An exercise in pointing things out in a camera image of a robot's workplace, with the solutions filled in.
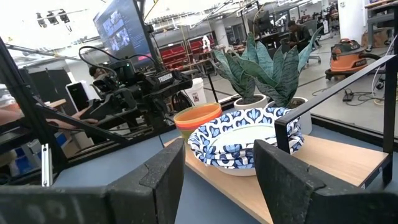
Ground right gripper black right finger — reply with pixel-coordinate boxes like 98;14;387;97
252;139;398;224

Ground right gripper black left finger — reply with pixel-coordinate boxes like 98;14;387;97
0;138;187;224

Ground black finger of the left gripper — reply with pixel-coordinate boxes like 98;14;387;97
172;77;194;94

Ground red translucent plastic bowl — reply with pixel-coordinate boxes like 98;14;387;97
173;102;223;127

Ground person's forearm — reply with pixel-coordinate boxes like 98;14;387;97
0;107;25;126

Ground white plastic bucket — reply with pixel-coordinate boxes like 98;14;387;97
183;77;208;106

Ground rack of red bins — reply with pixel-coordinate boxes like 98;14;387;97
158;34;218;69

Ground blue table mat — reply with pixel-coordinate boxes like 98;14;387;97
51;124;398;224

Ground person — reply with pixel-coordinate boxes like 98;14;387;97
286;19;313;54
88;65;106;80

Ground large black monitor screen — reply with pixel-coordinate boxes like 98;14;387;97
92;0;156;65

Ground snake plant in white pot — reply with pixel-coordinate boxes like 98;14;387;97
238;26;324;135
208;48;269;110

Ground black phone in white stand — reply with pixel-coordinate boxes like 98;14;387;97
65;80;91;113

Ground person's hand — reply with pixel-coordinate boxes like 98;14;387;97
46;107;100;130

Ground black power strip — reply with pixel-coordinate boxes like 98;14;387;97
341;88;355;103

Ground black ceiling track lights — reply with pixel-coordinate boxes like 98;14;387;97
35;8;73;32

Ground blue storage bin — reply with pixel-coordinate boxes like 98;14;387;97
14;132;68;175

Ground grey office chair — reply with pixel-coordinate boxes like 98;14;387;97
303;19;324;65

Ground orange shop vacuum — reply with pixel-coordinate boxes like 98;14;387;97
325;37;383;81

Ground brown cardboard box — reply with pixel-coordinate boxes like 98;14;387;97
361;29;389;49

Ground wooden shelf with black frame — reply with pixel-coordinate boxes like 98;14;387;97
163;54;398;224

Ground silver aluminium bracket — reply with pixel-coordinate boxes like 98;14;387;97
41;142;53;187

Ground black aluminium table frame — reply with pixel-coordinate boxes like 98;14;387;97
0;37;398;187

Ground white floor cable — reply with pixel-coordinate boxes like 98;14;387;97
371;33;398;106

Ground wooden desk with black frame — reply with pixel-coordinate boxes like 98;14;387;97
364;0;398;52

